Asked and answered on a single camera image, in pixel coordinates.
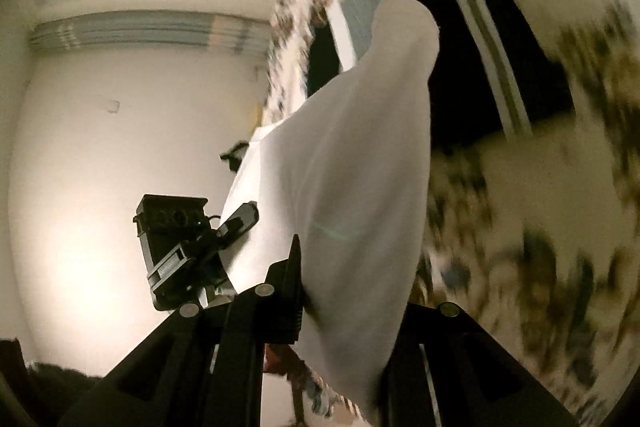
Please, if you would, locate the floral bed cover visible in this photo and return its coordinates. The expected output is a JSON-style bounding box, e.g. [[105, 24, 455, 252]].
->
[[262, 0, 639, 426]]

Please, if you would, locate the left green curtain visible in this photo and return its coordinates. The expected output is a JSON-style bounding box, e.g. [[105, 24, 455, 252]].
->
[[29, 10, 271, 57]]

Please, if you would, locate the white t-shirt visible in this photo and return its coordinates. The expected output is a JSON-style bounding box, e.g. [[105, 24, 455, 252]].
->
[[221, 0, 439, 421]]

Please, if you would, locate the black clothes pile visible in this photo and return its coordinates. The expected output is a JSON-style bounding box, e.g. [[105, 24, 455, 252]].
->
[[219, 140, 250, 173]]

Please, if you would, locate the black grey striped folded garment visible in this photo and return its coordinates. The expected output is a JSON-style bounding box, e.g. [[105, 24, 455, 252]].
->
[[306, 0, 574, 155]]

